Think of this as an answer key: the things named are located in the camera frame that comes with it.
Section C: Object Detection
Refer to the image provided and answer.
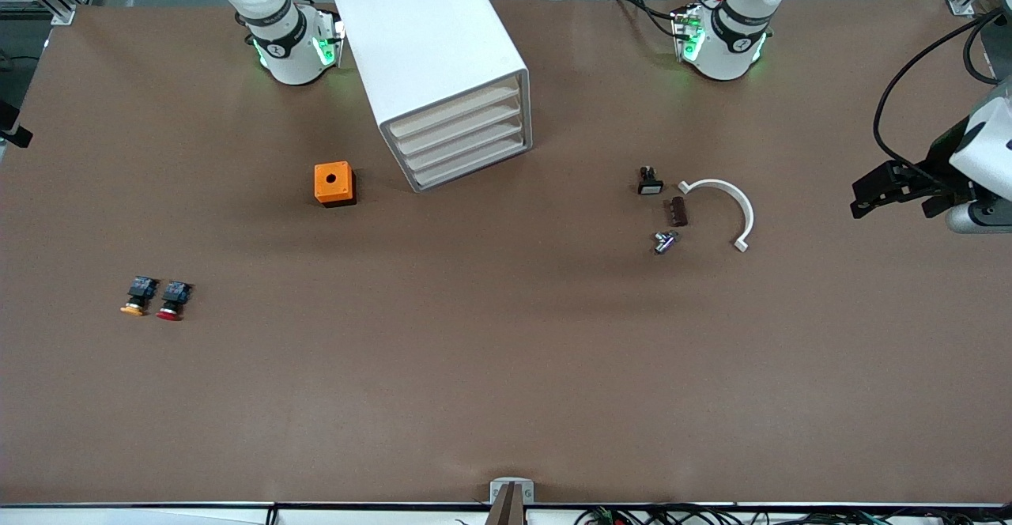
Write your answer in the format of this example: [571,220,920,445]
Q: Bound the orange box with hole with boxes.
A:
[314,161,357,208]

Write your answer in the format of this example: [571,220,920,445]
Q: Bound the red capped push button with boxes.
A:
[156,280,193,322]

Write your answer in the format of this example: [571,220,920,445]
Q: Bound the black cable bundle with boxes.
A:
[573,504,1012,525]

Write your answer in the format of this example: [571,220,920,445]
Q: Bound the white pull-out drawer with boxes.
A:
[391,92,530,161]

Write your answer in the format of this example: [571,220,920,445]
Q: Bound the white semicircular pipe clamp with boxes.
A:
[677,179,755,253]

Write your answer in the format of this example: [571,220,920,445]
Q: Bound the black base cable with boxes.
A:
[609,0,682,40]

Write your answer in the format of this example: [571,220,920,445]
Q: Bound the white drawer cabinet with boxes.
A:
[332,0,532,194]

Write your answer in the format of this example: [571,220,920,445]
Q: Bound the grey metal table bracket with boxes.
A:
[490,478,534,504]

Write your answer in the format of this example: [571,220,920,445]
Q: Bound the yellow capped push button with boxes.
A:
[120,276,160,317]

